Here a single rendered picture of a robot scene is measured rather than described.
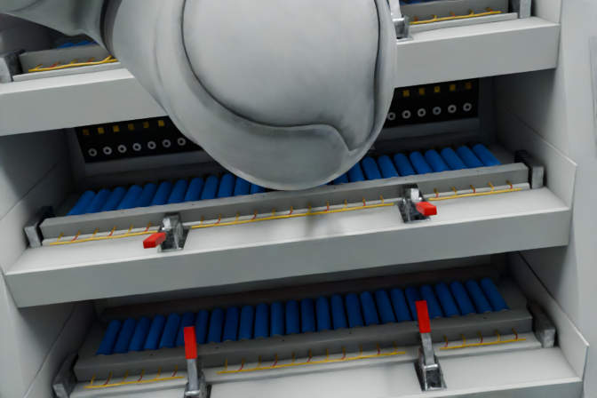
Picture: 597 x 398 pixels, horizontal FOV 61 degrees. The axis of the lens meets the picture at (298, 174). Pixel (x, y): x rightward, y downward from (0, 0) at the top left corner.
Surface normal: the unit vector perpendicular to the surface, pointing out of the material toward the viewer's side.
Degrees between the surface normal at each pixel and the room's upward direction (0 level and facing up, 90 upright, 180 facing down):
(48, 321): 90
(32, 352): 90
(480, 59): 109
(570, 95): 90
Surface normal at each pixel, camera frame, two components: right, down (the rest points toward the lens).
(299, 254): 0.03, 0.42
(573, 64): -0.01, 0.11
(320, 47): 0.22, 0.06
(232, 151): -0.39, 0.86
